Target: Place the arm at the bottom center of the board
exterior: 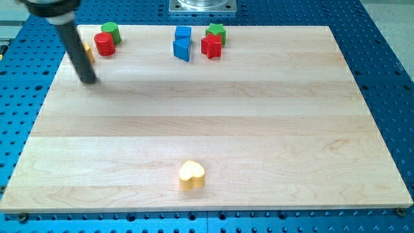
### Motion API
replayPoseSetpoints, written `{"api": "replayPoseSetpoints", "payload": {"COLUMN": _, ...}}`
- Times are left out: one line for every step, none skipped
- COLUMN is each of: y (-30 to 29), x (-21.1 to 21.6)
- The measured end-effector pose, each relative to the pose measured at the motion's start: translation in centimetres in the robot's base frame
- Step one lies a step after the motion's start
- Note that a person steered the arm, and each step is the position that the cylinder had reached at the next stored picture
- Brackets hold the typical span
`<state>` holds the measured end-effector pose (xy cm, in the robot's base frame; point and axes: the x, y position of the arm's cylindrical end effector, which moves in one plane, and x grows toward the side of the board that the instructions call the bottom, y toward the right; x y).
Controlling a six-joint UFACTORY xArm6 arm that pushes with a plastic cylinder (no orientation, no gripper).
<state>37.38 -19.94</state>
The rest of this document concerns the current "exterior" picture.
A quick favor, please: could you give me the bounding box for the black robot arm stick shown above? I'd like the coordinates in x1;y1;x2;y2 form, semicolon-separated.
21;0;96;84

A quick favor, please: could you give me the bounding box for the left board corner screw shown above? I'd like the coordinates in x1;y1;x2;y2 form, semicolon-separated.
17;213;27;223

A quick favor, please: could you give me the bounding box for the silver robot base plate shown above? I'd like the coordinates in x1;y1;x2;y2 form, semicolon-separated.
169;0;237;14

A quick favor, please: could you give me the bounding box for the yellow block behind stick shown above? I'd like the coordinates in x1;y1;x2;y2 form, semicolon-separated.
83;42;95;63

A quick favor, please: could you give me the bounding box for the green cylinder block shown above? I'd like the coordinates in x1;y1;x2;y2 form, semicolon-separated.
101;21;122;45

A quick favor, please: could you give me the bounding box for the yellow heart block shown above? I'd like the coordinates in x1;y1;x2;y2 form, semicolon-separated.
179;161;206;191

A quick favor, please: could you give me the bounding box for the blue cube block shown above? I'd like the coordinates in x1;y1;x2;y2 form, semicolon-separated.
174;25;191;40

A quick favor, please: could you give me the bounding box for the right board corner screw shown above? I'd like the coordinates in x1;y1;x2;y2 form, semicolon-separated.
395;208;406;217

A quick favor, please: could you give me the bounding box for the red star block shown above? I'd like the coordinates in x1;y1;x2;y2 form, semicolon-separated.
201;34;223;59

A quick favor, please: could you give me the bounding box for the red cylinder block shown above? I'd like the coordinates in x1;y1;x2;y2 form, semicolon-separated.
94;32;115;56

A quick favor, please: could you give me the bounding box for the blue triangle block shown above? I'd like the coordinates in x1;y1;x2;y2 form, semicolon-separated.
173;38;191;62

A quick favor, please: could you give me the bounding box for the board corner screw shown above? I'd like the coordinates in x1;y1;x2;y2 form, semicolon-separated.
17;213;27;223
395;208;406;217

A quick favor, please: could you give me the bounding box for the green star block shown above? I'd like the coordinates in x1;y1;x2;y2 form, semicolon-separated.
205;23;227;45

